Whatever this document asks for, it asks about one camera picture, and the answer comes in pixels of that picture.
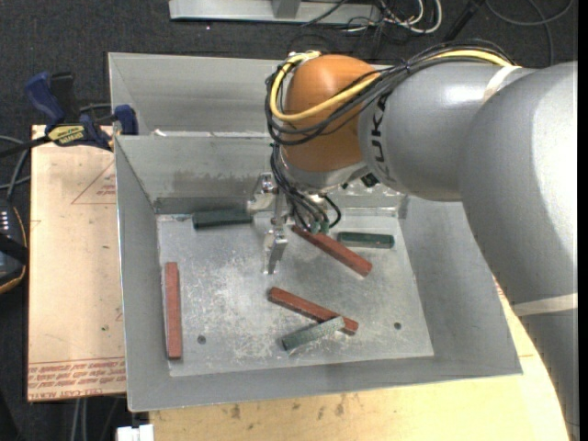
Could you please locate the red-brown flat block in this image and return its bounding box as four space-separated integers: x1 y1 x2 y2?
163 261 185 362
266 286 360 336
290 224 374 279

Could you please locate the brown cardboard board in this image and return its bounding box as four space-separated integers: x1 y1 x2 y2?
27 124 129 403

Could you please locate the dark green flat block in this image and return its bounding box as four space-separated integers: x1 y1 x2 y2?
280 315 346 353
335 231 396 251
191 208 254 232

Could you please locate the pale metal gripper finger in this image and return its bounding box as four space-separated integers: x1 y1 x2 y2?
262 228 278 277
274 235 290 271

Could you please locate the grey metal bin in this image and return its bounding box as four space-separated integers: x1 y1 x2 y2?
107 51 524 413

